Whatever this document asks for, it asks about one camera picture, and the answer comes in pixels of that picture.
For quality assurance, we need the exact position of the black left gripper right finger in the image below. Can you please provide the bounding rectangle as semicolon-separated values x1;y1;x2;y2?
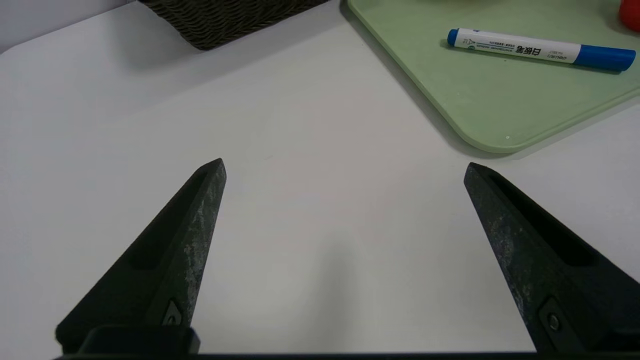
464;162;640;360

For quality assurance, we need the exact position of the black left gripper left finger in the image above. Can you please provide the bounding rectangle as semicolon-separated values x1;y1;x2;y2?
55;158;227;354

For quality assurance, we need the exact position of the dark brown wicker basket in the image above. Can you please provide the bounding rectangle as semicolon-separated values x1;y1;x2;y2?
139;0;331;51

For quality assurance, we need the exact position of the light green plastic tray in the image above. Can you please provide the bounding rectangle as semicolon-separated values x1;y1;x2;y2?
347;0;640;154

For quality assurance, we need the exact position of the blue and white marker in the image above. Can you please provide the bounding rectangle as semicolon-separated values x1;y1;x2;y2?
447;28;637;72

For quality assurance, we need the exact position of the red rubber duck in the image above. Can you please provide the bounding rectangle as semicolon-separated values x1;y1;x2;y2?
619;0;640;33

